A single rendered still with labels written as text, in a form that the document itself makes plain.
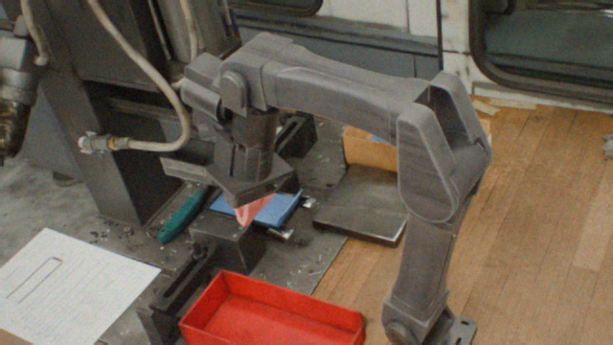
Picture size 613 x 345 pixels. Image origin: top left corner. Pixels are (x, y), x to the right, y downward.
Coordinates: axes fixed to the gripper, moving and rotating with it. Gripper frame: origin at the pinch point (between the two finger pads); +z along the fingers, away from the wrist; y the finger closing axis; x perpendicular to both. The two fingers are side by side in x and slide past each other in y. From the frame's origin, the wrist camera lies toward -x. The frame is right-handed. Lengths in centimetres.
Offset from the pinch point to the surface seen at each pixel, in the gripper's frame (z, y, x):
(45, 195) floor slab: 142, -39, -173
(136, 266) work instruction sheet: 27.8, 3.7, -22.8
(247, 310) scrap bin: 21.1, -3.0, 0.1
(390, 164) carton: 11.6, -41.0, -7.4
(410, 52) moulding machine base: 7, -70, -31
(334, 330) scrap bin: 17.0, -9.4, 13.1
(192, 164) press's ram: -0.2, -0.6, -13.6
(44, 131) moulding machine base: 108, -40, -170
